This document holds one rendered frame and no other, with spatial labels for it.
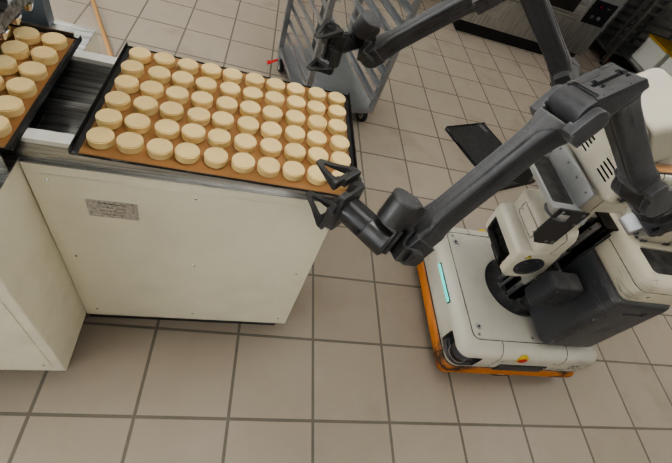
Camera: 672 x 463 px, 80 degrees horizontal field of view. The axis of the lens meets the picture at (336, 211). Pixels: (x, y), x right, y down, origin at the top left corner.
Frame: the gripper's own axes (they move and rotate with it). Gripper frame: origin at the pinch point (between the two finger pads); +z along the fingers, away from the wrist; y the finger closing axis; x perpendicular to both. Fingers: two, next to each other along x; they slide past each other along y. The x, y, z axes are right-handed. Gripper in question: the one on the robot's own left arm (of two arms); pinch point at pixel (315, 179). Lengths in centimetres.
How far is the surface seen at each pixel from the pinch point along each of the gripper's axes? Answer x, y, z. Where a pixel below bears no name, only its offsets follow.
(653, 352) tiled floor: 155, 102, -140
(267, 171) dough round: -2.2, 6.4, 10.9
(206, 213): -10.9, 24.5, 19.7
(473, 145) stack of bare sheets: 206, 100, 9
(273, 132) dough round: 7.4, 6.3, 19.7
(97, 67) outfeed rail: -12, 10, 62
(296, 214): 4.8, 20.9, 4.8
